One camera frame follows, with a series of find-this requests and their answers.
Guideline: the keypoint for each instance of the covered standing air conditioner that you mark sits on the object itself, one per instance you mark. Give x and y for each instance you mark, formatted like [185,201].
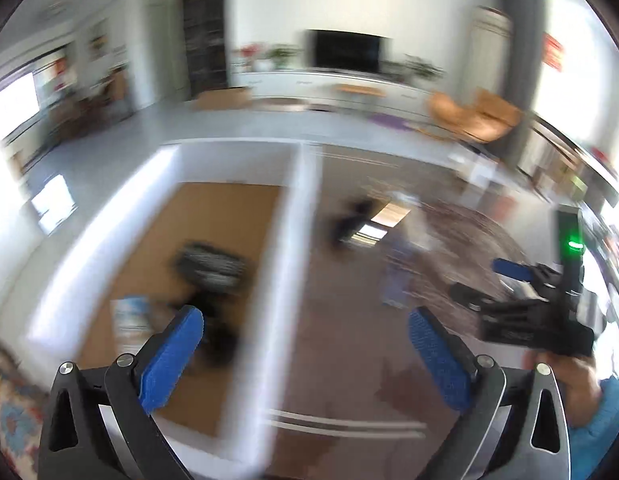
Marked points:
[489,50]

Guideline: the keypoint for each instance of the wooden bench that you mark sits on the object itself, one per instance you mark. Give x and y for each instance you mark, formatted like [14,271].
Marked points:
[359,91]

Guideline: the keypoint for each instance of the cardboard box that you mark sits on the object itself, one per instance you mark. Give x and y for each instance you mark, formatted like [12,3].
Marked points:
[222,97]

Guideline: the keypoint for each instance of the round pet bed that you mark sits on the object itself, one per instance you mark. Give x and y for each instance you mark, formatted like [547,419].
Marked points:
[282,103]

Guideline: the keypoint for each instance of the orange lounge chair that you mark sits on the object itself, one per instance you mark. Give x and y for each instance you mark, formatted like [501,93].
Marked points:
[469,115]

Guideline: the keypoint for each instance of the white television cabinet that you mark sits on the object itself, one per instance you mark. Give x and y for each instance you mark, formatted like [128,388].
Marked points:
[299,85]

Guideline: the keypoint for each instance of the purple floor mat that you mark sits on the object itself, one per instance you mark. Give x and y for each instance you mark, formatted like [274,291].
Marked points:
[389,122]

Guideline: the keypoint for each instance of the leafy potted plant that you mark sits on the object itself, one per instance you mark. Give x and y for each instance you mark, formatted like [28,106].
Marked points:
[423,67]

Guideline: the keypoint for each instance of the dark display cabinet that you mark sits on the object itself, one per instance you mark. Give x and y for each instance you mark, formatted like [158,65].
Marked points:
[204,25]

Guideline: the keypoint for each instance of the white storage box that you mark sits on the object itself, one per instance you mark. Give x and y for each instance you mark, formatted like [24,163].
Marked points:
[289,240]

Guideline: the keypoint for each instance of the wooden dining set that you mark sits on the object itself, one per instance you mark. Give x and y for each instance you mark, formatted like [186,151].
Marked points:
[99,100]

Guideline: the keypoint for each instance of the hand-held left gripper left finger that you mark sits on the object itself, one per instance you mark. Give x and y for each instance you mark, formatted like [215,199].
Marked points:
[172,355]

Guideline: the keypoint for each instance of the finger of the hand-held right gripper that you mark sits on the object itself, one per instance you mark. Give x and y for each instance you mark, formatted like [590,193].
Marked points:
[512,267]
[469,295]

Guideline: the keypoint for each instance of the green potted plant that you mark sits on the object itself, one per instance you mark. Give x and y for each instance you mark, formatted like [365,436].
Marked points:
[279,56]

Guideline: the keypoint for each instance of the wall painting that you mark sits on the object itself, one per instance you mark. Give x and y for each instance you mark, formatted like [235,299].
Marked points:
[98,45]

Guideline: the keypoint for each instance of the red wall hanging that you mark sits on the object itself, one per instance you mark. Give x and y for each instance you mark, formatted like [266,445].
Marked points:
[553,51]

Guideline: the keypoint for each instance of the person's right hand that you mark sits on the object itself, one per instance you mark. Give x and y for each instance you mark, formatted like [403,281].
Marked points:
[577,390]

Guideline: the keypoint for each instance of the floral printed blanket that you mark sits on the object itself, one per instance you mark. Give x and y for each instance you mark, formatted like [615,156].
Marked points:
[14,420]

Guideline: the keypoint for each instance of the red flowers in vase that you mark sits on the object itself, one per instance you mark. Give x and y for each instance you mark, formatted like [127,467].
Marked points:
[247,54]

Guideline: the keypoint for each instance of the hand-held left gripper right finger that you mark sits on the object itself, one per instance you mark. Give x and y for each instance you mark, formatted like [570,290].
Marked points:
[439,360]

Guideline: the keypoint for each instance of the blue and white medicine box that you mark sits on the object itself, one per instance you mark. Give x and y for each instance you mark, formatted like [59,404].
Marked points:
[132,315]

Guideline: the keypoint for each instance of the black television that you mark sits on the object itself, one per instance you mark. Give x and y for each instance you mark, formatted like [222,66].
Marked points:
[347,52]

